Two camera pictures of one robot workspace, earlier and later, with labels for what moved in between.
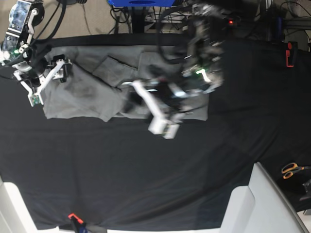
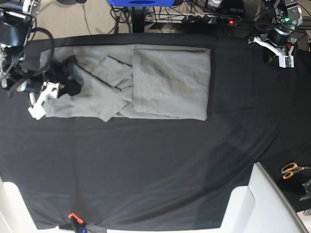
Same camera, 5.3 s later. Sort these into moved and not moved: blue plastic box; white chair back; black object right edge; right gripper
Moved: right gripper
Not moved: blue plastic box; white chair back; black object right edge
